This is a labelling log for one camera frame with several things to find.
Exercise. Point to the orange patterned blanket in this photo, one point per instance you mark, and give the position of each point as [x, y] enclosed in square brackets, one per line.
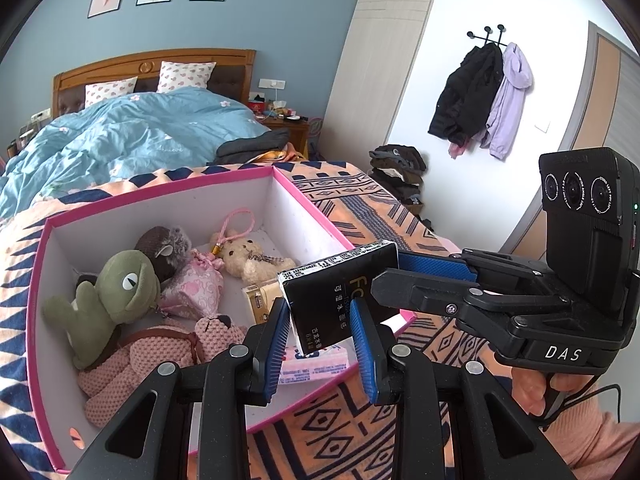
[350, 200]

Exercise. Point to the white wall switch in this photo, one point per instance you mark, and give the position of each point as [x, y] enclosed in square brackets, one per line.
[542, 126]

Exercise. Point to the person's right hand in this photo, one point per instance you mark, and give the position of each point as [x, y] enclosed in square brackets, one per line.
[530, 390]

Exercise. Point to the white wardrobe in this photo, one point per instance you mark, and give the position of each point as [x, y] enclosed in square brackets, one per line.
[380, 50]

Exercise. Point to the pink crochet bear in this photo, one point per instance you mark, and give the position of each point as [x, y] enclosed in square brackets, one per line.
[150, 355]

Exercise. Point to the round swirl ornament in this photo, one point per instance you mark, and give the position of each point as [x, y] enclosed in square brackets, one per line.
[314, 130]

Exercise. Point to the wooden door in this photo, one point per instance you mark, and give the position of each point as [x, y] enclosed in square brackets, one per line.
[605, 110]

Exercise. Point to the cream plush bear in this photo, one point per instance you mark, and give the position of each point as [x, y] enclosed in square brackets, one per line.
[250, 260]

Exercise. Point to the black jacket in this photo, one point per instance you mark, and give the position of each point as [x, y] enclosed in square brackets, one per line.
[465, 95]

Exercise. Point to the wooden headboard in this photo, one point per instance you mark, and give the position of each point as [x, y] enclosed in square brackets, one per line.
[150, 57]

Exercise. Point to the red box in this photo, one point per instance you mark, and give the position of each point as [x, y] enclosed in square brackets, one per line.
[256, 105]

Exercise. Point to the pile of dark clothes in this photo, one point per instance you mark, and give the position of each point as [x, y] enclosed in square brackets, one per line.
[397, 175]

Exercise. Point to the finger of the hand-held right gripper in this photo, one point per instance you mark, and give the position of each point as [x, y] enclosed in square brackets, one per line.
[435, 266]
[415, 290]

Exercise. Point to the black coat hook rack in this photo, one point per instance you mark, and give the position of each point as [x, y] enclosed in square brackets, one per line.
[487, 34]

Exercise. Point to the lilac jacket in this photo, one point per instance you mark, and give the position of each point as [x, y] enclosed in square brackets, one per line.
[510, 105]

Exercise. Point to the blue floral duvet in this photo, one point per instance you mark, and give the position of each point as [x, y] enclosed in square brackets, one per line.
[125, 130]

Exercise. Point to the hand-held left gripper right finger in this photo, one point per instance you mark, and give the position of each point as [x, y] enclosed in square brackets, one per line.
[362, 350]

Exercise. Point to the wooden nightstand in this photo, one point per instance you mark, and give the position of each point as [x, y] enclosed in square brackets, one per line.
[290, 132]

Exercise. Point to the cream yellow packet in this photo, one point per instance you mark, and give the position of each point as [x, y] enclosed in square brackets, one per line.
[260, 300]

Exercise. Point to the white wall socket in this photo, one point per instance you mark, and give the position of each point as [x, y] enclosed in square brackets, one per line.
[271, 84]

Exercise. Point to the pink cardboard box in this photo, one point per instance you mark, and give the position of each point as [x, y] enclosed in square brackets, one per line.
[300, 225]

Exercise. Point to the black tissue pack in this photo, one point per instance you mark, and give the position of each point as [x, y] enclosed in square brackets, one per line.
[330, 300]

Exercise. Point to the pink floral tissue pack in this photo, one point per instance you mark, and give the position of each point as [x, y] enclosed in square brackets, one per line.
[315, 362]

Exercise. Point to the grey brown plush toy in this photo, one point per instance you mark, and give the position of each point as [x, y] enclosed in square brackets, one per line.
[160, 250]

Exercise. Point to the person's right forearm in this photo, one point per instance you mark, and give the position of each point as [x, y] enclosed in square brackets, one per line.
[600, 440]

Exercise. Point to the white patterned pillow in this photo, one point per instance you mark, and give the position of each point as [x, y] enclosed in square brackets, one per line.
[186, 75]
[110, 91]

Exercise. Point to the pink satin sachet bag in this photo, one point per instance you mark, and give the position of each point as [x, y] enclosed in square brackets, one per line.
[195, 290]

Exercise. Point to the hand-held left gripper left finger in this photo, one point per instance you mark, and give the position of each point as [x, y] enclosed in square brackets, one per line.
[277, 350]

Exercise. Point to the yellow orange cloth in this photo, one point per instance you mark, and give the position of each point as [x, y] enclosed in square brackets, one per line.
[285, 156]

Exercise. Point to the dark grey cloth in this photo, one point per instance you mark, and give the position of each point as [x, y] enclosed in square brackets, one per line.
[250, 145]

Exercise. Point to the green frog plush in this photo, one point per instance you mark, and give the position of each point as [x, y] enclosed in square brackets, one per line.
[120, 290]

